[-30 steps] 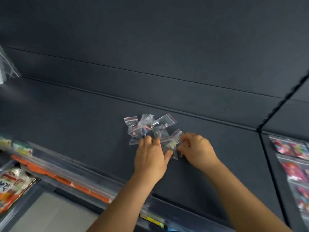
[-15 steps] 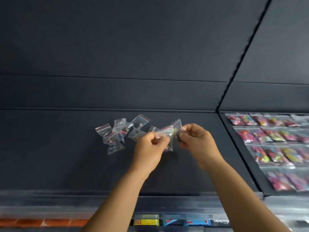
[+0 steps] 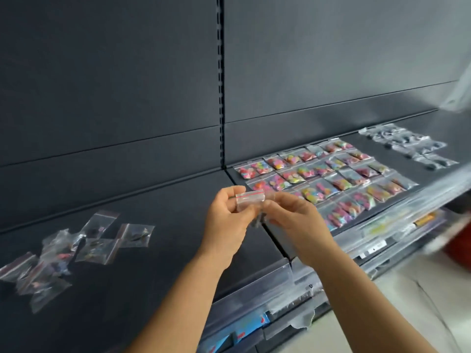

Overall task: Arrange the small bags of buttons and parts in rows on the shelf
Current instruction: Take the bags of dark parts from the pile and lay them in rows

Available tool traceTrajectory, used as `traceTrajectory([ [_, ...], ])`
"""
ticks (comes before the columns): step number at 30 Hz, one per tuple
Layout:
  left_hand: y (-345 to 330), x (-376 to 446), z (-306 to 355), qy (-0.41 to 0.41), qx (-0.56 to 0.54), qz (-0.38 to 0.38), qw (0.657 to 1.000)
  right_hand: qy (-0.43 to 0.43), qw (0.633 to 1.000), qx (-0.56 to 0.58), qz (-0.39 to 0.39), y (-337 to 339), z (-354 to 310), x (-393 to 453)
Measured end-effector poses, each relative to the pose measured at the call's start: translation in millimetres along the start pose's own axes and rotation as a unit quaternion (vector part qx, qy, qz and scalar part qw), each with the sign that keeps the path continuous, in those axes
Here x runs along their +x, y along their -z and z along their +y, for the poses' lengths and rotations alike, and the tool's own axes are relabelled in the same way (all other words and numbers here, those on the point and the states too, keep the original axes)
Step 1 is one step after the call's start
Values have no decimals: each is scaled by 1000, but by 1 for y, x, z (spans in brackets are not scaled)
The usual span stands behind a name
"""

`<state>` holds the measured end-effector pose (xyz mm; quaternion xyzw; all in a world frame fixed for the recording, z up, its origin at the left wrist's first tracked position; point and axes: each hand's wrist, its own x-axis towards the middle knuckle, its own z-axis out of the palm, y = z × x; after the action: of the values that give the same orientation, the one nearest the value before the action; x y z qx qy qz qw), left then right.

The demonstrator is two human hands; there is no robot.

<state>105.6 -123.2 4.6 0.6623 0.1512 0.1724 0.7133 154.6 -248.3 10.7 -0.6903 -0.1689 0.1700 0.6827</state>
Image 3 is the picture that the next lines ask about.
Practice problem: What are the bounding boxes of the white blue flat packet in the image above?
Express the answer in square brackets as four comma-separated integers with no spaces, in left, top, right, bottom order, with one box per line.
[358,238,397,260]

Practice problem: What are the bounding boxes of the person's right hand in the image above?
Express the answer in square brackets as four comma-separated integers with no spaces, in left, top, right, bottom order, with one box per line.
[263,191,340,268]

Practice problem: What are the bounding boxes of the person's left hand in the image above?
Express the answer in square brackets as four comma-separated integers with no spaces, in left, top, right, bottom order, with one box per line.
[200,185,266,270]

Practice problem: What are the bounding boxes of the blue snack packet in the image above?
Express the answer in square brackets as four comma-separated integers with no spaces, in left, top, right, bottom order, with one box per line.
[198,331,237,353]
[231,311,272,347]

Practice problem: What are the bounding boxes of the grid of arranged button bags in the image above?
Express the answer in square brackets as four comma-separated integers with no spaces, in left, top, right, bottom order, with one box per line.
[235,138,420,233]

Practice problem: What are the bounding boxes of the pile of transparent button bags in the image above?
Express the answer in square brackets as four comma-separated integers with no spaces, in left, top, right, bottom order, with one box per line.
[0,209,156,316]

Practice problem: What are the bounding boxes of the white illustrated side panel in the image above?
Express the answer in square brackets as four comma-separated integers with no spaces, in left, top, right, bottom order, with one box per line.
[437,74,471,113]

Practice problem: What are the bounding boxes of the orange brown packet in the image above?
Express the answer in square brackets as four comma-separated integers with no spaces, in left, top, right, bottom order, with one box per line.
[413,212,439,228]

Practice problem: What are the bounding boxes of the rows of small dark packets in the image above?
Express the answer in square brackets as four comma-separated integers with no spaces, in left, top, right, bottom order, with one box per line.
[358,123,461,171]

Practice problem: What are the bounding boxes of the person's left forearm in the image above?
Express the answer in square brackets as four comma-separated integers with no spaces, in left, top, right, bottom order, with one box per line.
[126,249,237,353]

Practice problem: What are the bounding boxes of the clear zip packet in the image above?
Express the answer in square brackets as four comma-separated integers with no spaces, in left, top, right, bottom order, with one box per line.
[235,190,277,230]

